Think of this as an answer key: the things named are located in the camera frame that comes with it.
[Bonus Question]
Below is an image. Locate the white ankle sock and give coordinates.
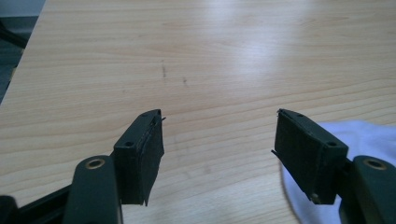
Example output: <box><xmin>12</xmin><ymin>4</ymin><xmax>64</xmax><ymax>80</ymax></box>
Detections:
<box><xmin>279</xmin><ymin>120</ymin><xmax>396</xmax><ymax>224</ymax></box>

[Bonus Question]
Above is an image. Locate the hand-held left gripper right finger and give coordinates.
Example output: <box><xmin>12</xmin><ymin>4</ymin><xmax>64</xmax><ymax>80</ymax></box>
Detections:
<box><xmin>271</xmin><ymin>107</ymin><xmax>349</xmax><ymax>206</ymax></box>

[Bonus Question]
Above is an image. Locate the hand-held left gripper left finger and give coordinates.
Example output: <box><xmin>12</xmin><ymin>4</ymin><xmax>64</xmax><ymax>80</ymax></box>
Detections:
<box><xmin>112</xmin><ymin>108</ymin><xmax>166</xmax><ymax>207</ymax></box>

